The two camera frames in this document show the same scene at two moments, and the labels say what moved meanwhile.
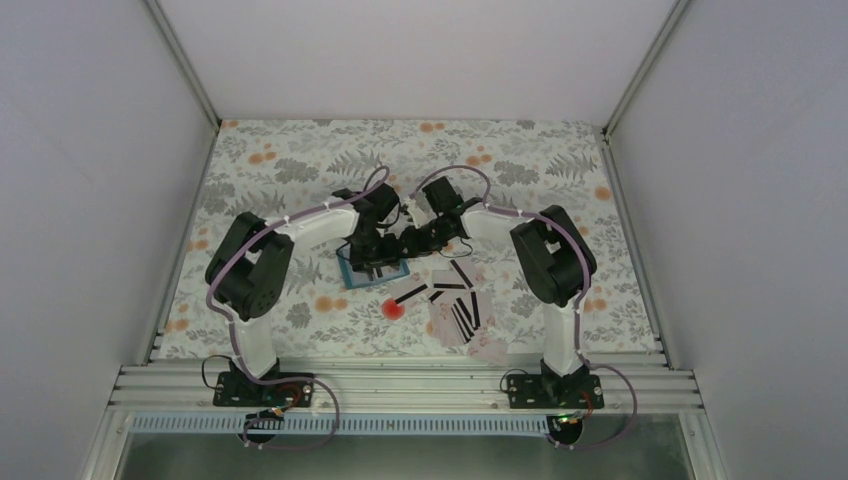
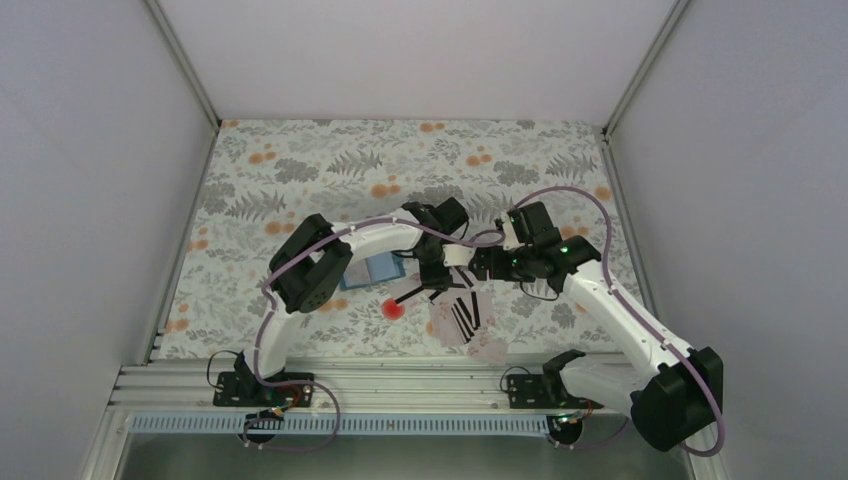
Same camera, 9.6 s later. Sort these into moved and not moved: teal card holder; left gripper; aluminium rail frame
Moved: left gripper
Not moved: teal card holder; aluminium rail frame
